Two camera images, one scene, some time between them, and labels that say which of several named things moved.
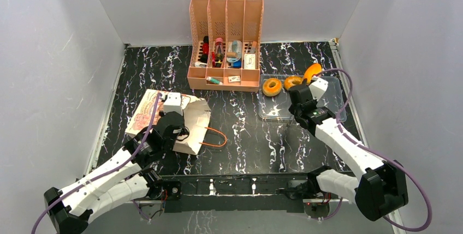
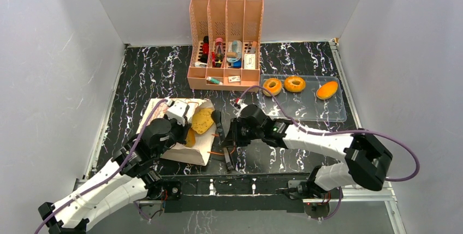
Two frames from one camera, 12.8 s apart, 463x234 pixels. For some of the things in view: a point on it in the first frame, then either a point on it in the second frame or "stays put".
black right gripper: [299, 94] → [230, 138]
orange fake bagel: [272, 91] stays put
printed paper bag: [141, 111] → [202, 152]
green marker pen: [214, 81] stays put
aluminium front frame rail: [244, 191] stays put
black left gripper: [183, 132] stays put
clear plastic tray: [278, 107] stays put
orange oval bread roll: [312, 70] → [327, 90]
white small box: [249, 61] stays put
